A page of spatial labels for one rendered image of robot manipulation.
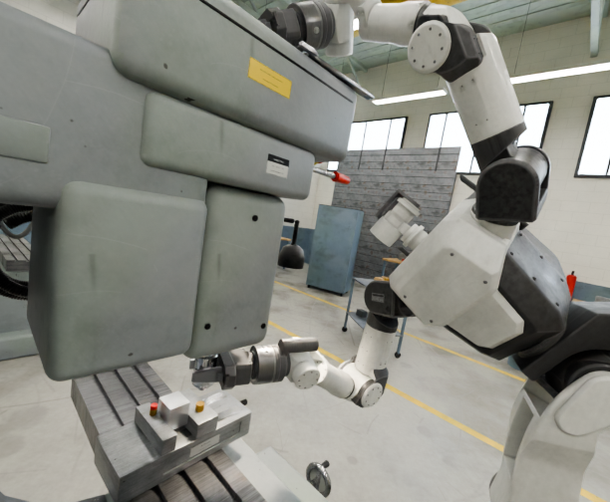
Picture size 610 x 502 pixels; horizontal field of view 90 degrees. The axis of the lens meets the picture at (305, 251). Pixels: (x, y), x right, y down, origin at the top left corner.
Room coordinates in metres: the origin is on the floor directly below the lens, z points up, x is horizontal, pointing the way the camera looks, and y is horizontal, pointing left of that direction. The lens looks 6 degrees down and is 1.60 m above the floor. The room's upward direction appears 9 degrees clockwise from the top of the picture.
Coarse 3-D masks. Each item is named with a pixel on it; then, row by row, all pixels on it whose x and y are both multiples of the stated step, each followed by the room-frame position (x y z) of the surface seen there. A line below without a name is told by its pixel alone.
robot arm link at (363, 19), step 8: (328, 0) 0.71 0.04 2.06; (336, 0) 0.69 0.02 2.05; (344, 0) 0.68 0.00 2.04; (352, 0) 0.67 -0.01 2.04; (360, 0) 0.66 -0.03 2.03; (368, 0) 0.66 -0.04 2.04; (376, 0) 0.67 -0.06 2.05; (352, 8) 0.68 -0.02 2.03; (360, 8) 0.66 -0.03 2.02; (368, 8) 0.66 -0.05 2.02; (360, 16) 0.67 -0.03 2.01; (368, 16) 0.66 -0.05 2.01; (360, 24) 0.68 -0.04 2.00; (360, 32) 0.69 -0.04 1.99; (368, 40) 0.70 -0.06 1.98
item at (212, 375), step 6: (192, 372) 0.60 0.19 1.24; (198, 372) 0.61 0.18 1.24; (204, 372) 0.61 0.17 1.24; (210, 372) 0.61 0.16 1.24; (216, 372) 0.62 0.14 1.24; (192, 378) 0.60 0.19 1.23; (198, 378) 0.60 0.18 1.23; (204, 378) 0.61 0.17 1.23; (210, 378) 0.62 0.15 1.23; (216, 378) 0.62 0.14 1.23; (222, 378) 0.62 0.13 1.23
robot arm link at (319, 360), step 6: (312, 354) 0.80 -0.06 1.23; (318, 354) 0.80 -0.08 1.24; (318, 360) 0.80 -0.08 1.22; (324, 360) 0.80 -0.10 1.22; (318, 366) 0.79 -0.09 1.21; (324, 366) 0.78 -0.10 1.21; (330, 366) 0.79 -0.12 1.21; (324, 372) 0.77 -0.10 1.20; (330, 372) 0.77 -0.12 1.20; (324, 378) 0.76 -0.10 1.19; (330, 378) 0.77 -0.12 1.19; (318, 384) 0.77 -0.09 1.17; (324, 384) 0.77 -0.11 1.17
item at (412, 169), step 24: (360, 168) 9.38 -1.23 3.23; (384, 168) 8.83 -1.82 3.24; (408, 168) 8.37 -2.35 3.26; (432, 168) 7.94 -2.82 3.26; (456, 168) 7.56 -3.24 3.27; (336, 192) 9.86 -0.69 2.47; (360, 192) 9.28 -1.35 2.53; (384, 192) 8.75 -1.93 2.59; (408, 192) 8.28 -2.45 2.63; (432, 192) 7.84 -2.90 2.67; (432, 216) 7.78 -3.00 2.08; (360, 240) 9.08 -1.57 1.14; (360, 264) 8.98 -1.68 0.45
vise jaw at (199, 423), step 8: (184, 392) 0.81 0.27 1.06; (192, 392) 0.81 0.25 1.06; (192, 400) 0.78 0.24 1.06; (192, 408) 0.75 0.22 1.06; (208, 408) 0.76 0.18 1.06; (192, 416) 0.72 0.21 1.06; (200, 416) 0.72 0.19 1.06; (208, 416) 0.73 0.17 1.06; (216, 416) 0.73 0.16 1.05; (192, 424) 0.71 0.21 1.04; (200, 424) 0.70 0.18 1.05; (208, 424) 0.72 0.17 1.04; (216, 424) 0.74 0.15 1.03; (192, 432) 0.70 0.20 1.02; (200, 432) 0.70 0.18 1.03; (208, 432) 0.72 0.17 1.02
